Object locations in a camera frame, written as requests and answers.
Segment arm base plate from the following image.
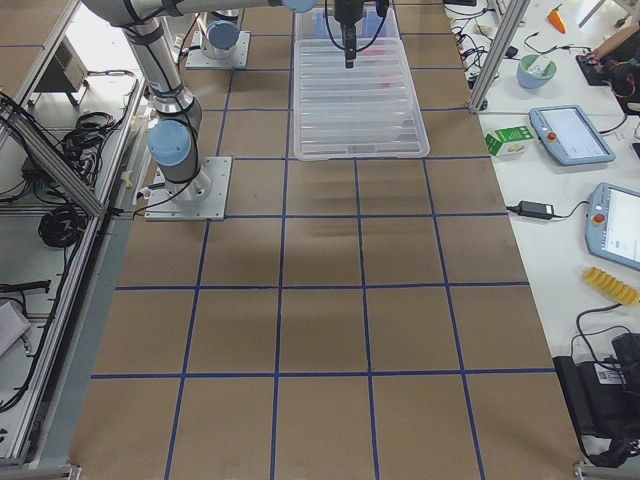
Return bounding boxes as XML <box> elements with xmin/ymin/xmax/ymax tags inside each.
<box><xmin>143</xmin><ymin>157</ymin><xmax>232</xmax><ymax>221</ymax></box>
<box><xmin>185</xmin><ymin>31</ymin><xmax>250</xmax><ymax>70</ymax></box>

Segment green white carton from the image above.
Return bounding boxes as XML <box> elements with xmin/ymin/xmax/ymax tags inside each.
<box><xmin>485</xmin><ymin>125</ymin><xmax>534</xmax><ymax>157</ymax></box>

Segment green blue bowl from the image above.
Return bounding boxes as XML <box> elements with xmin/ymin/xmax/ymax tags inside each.
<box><xmin>516</xmin><ymin>54</ymin><xmax>557</xmax><ymax>89</ymax></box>

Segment teach pendant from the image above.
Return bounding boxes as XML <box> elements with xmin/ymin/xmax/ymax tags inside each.
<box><xmin>585</xmin><ymin>183</ymin><xmax>639</xmax><ymax>270</ymax></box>
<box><xmin>529</xmin><ymin>105</ymin><xmax>616</xmax><ymax>166</ymax></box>

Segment coiled black cables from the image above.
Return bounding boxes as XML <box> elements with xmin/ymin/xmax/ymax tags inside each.
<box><xmin>37</xmin><ymin>203</ymin><xmax>88</xmax><ymax>249</ymax></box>

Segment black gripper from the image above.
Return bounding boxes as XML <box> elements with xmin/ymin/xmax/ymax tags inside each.
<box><xmin>334</xmin><ymin>0</ymin><xmax>364</xmax><ymax>68</ymax></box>

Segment orange toy carrot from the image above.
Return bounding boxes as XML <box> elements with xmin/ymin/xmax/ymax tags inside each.
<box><xmin>546</xmin><ymin>4</ymin><xmax>567</xmax><ymax>35</ymax></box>

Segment black joystick controller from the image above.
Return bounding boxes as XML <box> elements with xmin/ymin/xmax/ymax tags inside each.
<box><xmin>575</xmin><ymin>53</ymin><xmax>616</xmax><ymax>86</ymax></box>

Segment aluminium frame post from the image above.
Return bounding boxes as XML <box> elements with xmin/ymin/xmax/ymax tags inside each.
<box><xmin>468</xmin><ymin>0</ymin><xmax>530</xmax><ymax>113</ymax></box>

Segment grey control box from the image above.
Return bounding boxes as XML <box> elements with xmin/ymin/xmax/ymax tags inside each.
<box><xmin>34</xmin><ymin>36</ymin><xmax>89</xmax><ymax>107</ymax></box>

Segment far teach pendant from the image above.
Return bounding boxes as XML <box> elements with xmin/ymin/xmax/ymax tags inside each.
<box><xmin>529</xmin><ymin>105</ymin><xmax>616</xmax><ymax>166</ymax></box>

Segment near teach pendant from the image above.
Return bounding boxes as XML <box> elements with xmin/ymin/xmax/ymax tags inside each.
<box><xmin>585</xmin><ymin>183</ymin><xmax>639</xmax><ymax>270</ymax></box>

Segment yellow toy corn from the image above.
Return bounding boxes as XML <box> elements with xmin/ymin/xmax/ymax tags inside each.
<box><xmin>582</xmin><ymin>267</ymin><xmax>639</xmax><ymax>306</ymax></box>

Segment person hand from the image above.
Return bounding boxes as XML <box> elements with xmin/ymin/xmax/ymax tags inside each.
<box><xmin>592</xmin><ymin>23</ymin><xmax>639</xmax><ymax>59</ymax></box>

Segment black power adapter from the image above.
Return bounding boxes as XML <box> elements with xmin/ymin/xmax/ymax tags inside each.
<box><xmin>506</xmin><ymin>200</ymin><xmax>555</xmax><ymax>220</ymax></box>

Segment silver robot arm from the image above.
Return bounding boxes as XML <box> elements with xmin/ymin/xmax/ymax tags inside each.
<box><xmin>84</xmin><ymin>1</ymin><xmax>316</xmax><ymax>203</ymax></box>
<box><xmin>199</xmin><ymin>9</ymin><xmax>240</xmax><ymax>59</ymax></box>

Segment clear plastic storage box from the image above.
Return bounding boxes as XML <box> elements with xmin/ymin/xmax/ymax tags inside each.
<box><xmin>292</xmin><ymin>4</ymin><xmax>402</xmax><ymax>46</ymax></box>

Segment clear plastic box lid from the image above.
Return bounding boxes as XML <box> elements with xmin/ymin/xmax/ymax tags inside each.
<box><xmin>293</xmin><ymin>37</ymin><xmax>430</xmax><ymax>161</ymax></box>

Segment aluminium frame rail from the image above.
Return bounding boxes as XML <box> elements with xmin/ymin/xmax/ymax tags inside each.
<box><xmin>1</xmin><ymin>93</ymin><xmax>106</xmax><ymax>217</ymax></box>

